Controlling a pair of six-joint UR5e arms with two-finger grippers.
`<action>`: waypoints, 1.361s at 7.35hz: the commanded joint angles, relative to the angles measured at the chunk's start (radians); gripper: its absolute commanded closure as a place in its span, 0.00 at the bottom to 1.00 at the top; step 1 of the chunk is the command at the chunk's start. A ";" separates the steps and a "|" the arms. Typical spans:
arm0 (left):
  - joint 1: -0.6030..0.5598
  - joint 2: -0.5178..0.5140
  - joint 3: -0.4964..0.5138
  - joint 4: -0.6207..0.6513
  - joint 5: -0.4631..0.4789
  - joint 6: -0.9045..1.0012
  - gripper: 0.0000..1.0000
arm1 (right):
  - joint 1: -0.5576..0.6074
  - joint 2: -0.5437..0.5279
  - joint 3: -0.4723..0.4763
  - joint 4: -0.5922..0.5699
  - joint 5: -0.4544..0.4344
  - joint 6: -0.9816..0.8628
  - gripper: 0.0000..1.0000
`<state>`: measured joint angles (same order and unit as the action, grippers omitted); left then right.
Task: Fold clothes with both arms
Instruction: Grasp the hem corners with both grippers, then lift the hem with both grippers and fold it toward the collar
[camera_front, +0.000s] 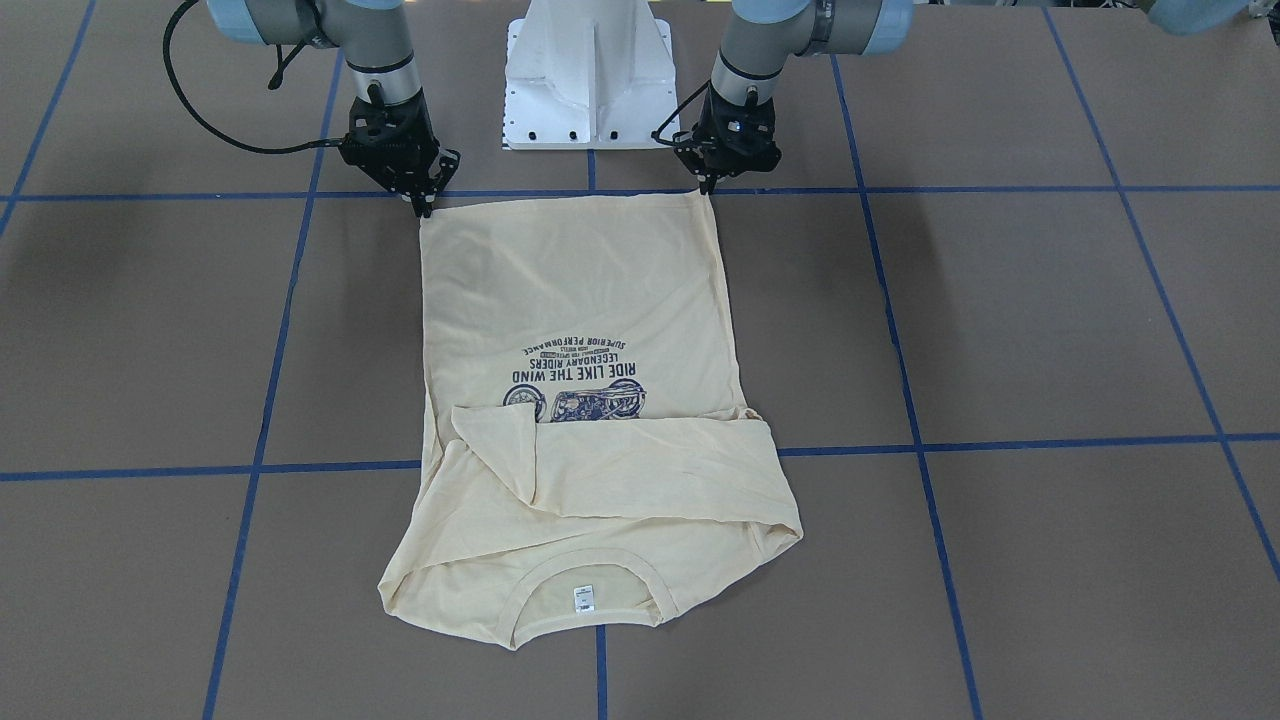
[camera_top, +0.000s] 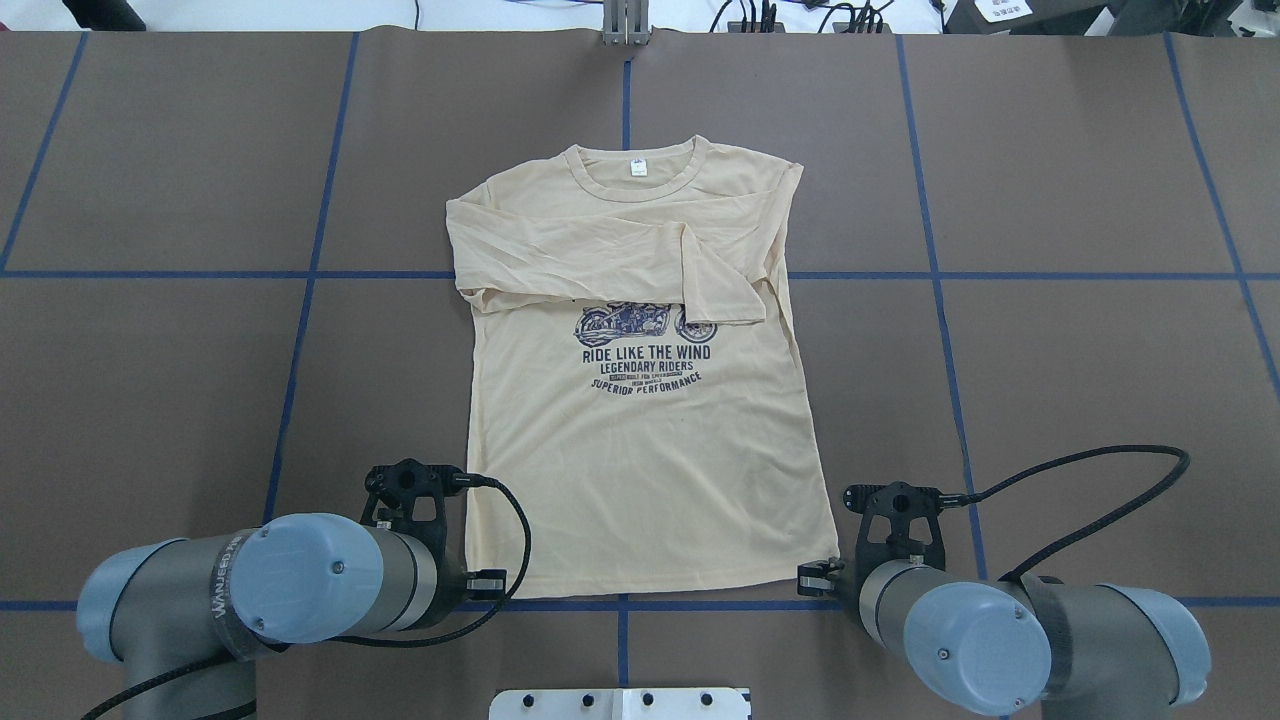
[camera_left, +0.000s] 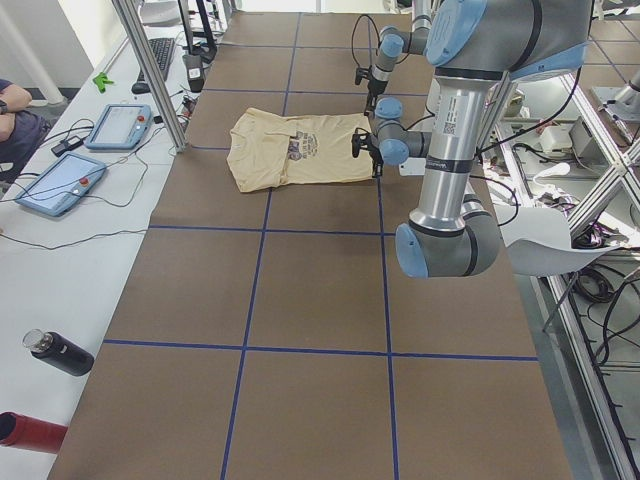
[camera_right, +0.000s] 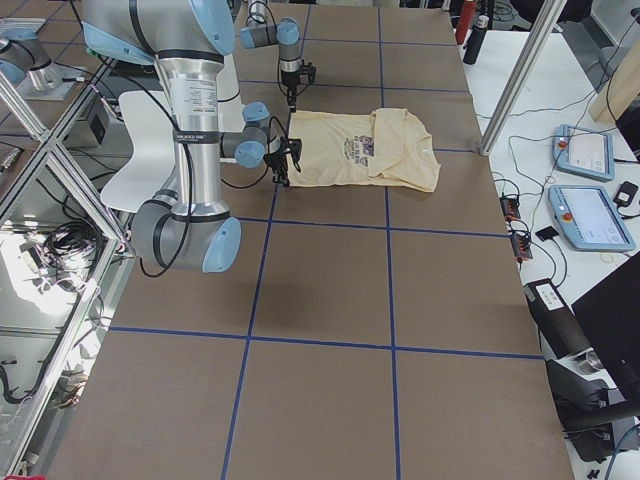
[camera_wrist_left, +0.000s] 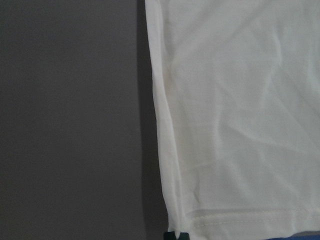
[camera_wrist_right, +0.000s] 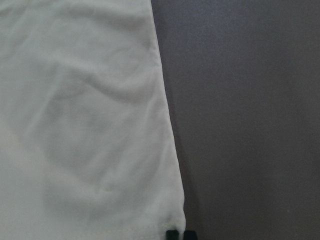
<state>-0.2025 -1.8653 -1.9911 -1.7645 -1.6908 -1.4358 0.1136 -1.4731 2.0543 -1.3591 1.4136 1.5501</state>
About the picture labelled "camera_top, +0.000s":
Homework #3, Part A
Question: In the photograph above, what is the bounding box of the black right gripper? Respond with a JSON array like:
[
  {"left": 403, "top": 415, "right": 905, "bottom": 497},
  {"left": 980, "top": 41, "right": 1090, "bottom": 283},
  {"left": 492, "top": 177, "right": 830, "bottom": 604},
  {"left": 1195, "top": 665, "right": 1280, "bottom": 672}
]
[{"left": 796, "top": 562, "right": 865, "bottom": 621}]

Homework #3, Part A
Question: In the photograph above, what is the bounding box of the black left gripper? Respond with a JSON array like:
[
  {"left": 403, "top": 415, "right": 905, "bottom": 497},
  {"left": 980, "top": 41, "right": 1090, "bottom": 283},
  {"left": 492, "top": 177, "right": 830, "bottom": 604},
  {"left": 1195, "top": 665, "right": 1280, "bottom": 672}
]
[{"left": 431, "top": 547, "right": 509, "bottom": 611}]

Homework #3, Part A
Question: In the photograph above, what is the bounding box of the cream long-sleeve printed shirt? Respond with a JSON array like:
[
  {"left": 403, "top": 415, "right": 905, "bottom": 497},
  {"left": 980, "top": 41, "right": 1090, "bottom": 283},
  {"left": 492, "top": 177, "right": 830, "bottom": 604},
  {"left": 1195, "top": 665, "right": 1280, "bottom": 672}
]
[{"left": 445, "top": 136, "right": 838, "bottom": 600}]

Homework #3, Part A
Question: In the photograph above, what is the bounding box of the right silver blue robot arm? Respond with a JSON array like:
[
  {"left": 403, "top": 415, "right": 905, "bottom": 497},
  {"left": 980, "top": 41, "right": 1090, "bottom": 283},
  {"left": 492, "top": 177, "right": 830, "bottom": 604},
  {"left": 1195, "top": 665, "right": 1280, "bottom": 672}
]
[{"left": 797, "top": 559, "right": 1213, "bottom": 719}]

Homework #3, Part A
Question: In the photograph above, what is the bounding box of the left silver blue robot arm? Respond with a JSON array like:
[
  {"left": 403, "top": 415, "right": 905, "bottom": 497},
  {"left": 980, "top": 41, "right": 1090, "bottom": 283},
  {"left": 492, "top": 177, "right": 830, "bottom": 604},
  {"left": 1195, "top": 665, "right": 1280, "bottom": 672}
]
[{"left": 76, "top": 512, "right": 509, "bottom": 719}]

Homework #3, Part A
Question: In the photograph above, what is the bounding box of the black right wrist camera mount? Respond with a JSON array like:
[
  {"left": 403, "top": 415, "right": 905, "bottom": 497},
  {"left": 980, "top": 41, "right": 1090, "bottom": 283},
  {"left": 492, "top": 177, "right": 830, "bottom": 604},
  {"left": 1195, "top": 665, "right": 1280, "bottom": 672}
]
[{"left": 844, "top": 482, "right": 947, "bottom": 579}]

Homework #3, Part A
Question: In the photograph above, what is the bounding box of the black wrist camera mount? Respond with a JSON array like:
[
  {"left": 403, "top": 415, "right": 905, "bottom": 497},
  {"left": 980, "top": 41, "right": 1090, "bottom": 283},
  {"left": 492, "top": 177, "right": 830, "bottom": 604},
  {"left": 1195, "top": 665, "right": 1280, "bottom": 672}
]
[
  {"left": 844, "top": 482, "right": 947, "bottom": 579},
  {"left": 358, "top": 457, "right": 468, "bottom": 559}
]

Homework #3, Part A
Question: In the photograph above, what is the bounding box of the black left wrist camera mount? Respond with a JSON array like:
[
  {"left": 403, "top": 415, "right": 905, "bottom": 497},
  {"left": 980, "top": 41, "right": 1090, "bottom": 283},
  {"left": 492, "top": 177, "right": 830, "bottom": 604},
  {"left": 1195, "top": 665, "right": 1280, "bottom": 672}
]
[{"left": 358, "top": 457, "right": 468, "bottom": 559}]

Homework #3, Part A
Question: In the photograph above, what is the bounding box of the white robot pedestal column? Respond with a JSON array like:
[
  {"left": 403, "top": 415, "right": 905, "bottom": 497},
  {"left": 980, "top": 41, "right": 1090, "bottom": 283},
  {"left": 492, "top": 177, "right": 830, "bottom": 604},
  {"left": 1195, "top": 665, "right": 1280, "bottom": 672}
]
[{"left": 488, "top": 685, "right": 753, "bottom": 719}]

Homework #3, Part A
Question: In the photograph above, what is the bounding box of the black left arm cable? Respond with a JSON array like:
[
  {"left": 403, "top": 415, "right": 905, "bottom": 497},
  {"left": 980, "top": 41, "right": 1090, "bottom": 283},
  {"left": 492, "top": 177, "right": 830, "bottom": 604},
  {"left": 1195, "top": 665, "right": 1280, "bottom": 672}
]
[{"left": 79, "top": 471, "right": 532, "bottom": 720}]

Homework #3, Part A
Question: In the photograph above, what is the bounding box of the aluminium frame post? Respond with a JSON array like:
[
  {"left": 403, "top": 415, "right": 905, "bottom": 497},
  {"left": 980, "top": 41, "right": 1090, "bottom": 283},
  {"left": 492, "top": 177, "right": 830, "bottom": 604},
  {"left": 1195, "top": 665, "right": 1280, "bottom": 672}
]
[{"left": 600, "top": 0, "right": 652, "bottom": 47}]

